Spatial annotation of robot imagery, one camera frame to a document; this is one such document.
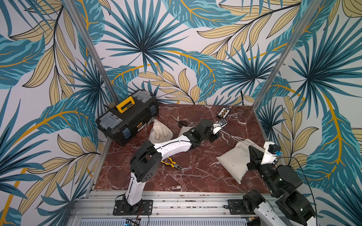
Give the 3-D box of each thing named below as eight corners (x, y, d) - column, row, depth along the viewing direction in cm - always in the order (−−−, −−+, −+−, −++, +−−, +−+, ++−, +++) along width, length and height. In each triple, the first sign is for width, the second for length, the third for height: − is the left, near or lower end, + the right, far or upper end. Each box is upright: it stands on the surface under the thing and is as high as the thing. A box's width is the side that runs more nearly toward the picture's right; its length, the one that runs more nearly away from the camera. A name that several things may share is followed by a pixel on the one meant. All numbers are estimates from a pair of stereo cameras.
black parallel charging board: (216, 116, 116) (217, 114, 114) (223, 107, 123) (224, 105, 121) (223, 120, 114) (224, 118, 112) (230, 110, 121) (231, 108, 119)
